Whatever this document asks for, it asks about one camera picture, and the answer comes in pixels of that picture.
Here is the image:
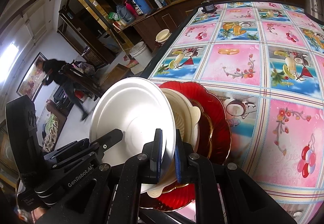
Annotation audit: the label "stainless steel thermos jug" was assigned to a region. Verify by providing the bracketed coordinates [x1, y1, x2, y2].
[304, 0, 323, 24]

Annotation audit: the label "small red plastic plate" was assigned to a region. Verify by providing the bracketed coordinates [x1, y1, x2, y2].
[190, 99, 214, 158]

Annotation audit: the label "stacked bowls on side stool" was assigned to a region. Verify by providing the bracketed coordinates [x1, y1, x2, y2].
[155, 29, 172, 44]

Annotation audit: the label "colourful patterned tablecloth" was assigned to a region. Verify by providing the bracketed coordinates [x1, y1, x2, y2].
[149, 1, 323, 223]

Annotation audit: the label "red thermos flask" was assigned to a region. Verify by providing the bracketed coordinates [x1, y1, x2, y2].
[125, 1, 139, 18]

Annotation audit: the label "dark wooden chair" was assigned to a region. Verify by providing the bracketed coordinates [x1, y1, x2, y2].
[59, 63, 131, 99]

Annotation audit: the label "blue thermos flask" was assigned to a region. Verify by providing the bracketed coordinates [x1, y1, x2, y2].
[133, 0, 151, 14]

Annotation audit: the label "small black jar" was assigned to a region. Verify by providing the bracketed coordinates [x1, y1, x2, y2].
[201, 0, 217, 14]

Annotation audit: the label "grey blue water jug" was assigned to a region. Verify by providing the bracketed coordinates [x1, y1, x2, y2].
[116, 5, 135, 23]

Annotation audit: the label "white spray bottle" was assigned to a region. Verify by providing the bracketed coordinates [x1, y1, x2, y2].
[154, 0, 163, 9]

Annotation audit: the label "person's left hand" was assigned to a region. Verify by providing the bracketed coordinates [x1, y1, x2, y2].
[18, 207, 47, 223]

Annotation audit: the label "white foam bowl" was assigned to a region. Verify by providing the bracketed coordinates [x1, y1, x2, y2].
[90, 77, 176, 177]

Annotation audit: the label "framed wall painting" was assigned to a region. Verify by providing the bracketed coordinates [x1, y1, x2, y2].
[16, 52, 47, 101]

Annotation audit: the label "large red plastic plate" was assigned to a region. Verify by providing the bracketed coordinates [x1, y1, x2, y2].
[140, 81, 232, 212]

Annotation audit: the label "seated person in background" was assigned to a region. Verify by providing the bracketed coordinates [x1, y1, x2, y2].
[35, 59, 89, 121]

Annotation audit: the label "beige paper bowl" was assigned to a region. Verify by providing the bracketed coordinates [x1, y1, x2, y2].
[147, 88, 201, 198]

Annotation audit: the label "white plastic bucket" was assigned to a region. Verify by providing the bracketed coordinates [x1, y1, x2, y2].
[129, 41, 153, 68]

